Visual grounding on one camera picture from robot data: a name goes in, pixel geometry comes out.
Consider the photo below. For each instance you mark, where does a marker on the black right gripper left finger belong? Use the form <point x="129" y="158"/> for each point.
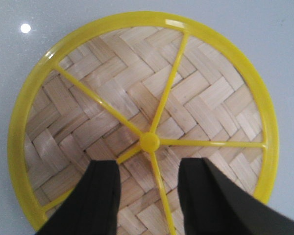
<point x="93" y="205"/>

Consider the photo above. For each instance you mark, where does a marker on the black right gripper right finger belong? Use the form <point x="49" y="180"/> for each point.
<point x="214" y="205"/>

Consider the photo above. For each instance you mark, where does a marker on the woven bamboo steamer lid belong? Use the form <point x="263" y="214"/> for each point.
<point x="145" y="89"/>

